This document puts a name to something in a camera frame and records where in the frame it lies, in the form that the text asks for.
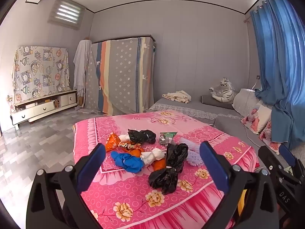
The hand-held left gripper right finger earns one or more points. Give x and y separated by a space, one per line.
214 167

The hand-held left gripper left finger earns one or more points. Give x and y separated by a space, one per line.
91 167

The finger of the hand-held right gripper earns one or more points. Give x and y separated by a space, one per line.
269 157
287 155

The orange snack wrapper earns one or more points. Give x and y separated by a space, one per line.
113 143

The blue cloth bundle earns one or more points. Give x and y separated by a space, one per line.
128 162

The yellow rimmed black bin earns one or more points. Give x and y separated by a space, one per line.
245 202

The small white tissue wad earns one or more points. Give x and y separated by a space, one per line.
124 137

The long knotted black plastic bag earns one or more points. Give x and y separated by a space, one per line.
164 179

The orange plastic bag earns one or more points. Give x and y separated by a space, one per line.
159 164

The green silver wrapper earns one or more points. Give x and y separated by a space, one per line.
166 138

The small black plastic bag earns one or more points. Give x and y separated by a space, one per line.
140 136

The large white tissue wad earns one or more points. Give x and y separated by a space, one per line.
152 156

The baby print pillow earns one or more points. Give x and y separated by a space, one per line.
255 119
266 133

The pink floral blanket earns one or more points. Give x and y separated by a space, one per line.
143 195

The grey bed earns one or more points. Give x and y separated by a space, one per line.
197 107

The white lace cushion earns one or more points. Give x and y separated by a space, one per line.
245 100

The grey bolster pillow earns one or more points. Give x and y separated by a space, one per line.
209 101

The white tiger plush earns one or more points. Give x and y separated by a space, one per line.
224 93

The white TV cabinet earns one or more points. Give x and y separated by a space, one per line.
35 111

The cream cloth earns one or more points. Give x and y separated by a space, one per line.
177 96

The white draped cloth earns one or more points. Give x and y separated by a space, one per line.
82 64

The blue curtain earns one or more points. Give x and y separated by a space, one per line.
274 52

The cartoon printed cloth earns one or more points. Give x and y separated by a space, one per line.
40 71

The curtain rod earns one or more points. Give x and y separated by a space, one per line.
246 19

